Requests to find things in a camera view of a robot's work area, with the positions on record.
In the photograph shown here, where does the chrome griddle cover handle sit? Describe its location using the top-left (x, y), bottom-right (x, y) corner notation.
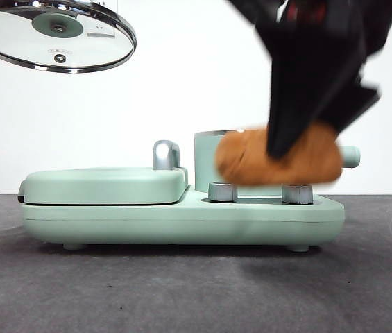
top-left (152, 139), bottom-right (182, 171)

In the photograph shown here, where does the mint green handled pot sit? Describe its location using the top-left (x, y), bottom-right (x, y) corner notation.
top-left (194, 130), bottom-right (361, 194)

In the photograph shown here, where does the mint green breakfast machine base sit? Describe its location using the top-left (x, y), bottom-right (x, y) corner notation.
top-left (20, 185), bottom-right (346, 251)

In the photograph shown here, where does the mint green hinged griddle cover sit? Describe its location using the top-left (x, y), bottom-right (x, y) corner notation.
top-left (17, 165), bottom-right (189, 206)

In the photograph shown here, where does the silver control knob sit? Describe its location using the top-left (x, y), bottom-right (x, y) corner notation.
top-left (207, 182), bottom-right (238, 203)
top-left (281, 183), bottom-right (314, 205)

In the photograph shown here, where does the brown potato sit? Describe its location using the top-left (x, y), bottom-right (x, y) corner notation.
top-left (214, 123), bottom-right (343, 187)

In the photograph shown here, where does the glass lid with green knob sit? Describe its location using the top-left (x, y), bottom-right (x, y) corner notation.
top-left (0, 0), bottom-right (137, 74)

